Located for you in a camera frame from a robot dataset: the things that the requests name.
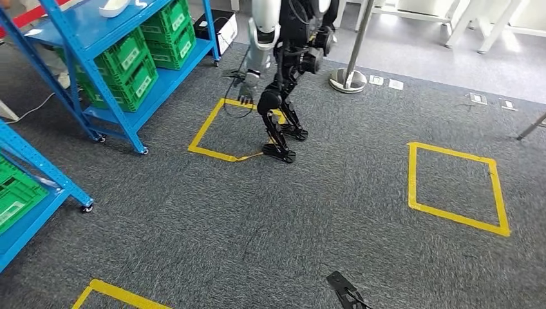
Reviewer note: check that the green plastic crate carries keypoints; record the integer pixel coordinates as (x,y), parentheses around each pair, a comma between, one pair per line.
(21,200)
(136,89)
(175,53)
(166,19)
(123,51)
(6,168)

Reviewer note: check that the black wheeled stand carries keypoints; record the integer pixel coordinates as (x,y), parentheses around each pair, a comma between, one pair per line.
(294,51)

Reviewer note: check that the floor outlet box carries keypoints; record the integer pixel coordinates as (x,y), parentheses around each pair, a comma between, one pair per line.
(509,105)
(478,99)
(376,80)
(396,84)

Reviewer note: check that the chrome base stanchion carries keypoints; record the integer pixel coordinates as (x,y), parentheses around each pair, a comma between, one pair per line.
(347,81)

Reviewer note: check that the person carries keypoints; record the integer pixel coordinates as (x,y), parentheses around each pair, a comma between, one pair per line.
(51,59)

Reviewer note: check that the blue metal shelf rack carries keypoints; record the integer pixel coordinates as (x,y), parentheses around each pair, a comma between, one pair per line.
(25,230)
(64,25)

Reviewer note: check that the stainless steel workbench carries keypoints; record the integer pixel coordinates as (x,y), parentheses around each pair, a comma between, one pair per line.
(531,127)

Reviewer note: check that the white plastic part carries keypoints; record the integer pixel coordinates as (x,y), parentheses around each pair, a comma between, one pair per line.
(113,9)

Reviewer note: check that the white box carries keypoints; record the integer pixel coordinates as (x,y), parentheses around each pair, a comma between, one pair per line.
(226,32)

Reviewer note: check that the red barrier belt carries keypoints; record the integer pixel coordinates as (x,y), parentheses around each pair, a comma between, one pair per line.
(25,16)

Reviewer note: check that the white table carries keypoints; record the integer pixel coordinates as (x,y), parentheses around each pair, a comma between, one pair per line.
(459,25)

